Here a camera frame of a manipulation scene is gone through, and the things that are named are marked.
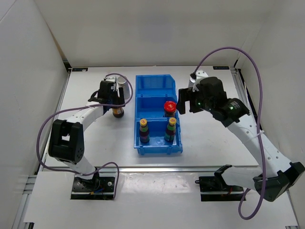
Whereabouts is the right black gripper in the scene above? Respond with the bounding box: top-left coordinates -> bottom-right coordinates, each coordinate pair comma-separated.
176,87 -> 214,115

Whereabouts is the red-lid sauce jar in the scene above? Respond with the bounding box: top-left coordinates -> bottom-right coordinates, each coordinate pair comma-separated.
112,107 -> 124,118
163,101 -> 176,117

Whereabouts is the yellow-cap sauce bottle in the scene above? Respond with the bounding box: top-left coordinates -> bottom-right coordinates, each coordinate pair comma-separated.
139,118 -> 150,143
164,117 -> 177,142

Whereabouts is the silver-capped spice shaker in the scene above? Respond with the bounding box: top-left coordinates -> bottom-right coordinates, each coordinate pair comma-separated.
117,76 -> 131,100
188,73 -> 196,88

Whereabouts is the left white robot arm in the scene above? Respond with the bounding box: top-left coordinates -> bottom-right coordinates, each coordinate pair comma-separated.
48,77 -> 125,191

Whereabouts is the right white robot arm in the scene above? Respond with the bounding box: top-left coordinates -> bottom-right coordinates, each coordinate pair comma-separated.
177,77 -> 305,202

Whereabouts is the blue three-compartment plastic bin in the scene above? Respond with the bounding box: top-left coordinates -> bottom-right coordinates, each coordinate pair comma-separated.
134,74 -> 183,155

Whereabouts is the left black corner label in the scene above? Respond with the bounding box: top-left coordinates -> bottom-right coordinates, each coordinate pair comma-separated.
71,68 -> 88,72

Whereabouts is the black corner label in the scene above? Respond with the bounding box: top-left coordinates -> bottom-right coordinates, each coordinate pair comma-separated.
213,66 -> 230,70
71,68 -> 88,72

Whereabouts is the right black corner label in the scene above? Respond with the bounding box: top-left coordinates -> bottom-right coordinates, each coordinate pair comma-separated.
213,66 -> 230,70

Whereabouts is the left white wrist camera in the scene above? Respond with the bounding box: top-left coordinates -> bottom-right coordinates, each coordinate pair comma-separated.
104,75 -> 117,91

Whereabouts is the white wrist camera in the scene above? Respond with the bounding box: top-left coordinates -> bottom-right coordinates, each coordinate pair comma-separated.
192,70 -> 209,91
104,75 -> 117,91

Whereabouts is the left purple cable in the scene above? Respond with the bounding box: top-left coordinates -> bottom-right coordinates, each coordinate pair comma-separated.
37,73 -> 133,200

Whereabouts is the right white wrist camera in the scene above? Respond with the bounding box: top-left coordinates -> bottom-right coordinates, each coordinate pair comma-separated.
192,70 -> 209,91

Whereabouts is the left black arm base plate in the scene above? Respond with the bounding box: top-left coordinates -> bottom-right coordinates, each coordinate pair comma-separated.
70,173 -> 116,200

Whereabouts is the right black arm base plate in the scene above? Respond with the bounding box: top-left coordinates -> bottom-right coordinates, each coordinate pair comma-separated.
195,165 -> 244,202

